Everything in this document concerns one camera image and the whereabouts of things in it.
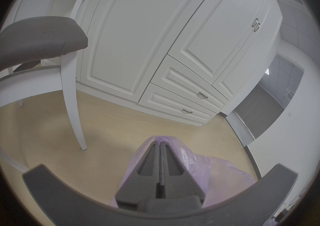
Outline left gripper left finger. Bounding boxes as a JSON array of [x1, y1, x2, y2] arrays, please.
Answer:
[[115, 141, 161, 210]]

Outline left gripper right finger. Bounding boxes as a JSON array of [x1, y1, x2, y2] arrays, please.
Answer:
[[160, 141, 207, 206]]

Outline purple plastic bag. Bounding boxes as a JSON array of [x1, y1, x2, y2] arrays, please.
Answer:
[[109, 135, 258, 208]]

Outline grey curtain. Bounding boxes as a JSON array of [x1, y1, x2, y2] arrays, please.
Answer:
[[235, 87, 285, 140]]

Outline white wardrobe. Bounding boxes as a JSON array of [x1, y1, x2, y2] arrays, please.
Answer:
[[72, 0, 283, 126]]

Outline white chair with grey seat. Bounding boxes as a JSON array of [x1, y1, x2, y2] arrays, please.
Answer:
[[0, 0, 100, 174]]

